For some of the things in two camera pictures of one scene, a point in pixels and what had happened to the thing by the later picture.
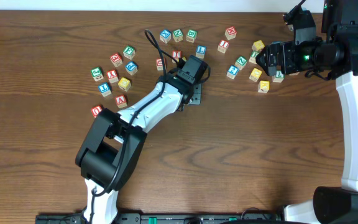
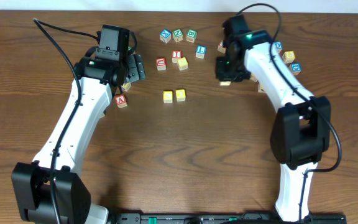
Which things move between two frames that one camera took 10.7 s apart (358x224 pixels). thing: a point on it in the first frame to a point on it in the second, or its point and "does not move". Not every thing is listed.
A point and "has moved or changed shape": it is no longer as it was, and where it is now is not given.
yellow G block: x=124 y=84 does not move
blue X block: x=165 y=35 does not move
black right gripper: x=279 y=58 to x=226 y=72
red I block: x=176 y=54 does not move
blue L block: x=201 y=51 does not move
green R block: x=253 y=55 has moved or changed shape
